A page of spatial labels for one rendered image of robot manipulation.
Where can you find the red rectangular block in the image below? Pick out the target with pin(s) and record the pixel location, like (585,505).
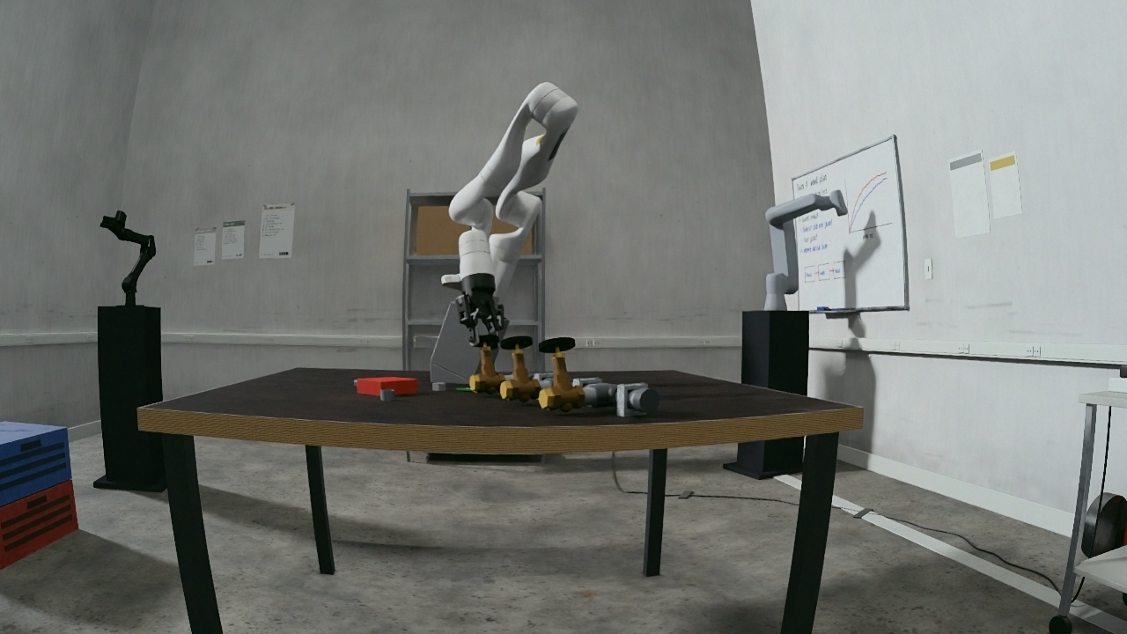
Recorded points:
(399,385)

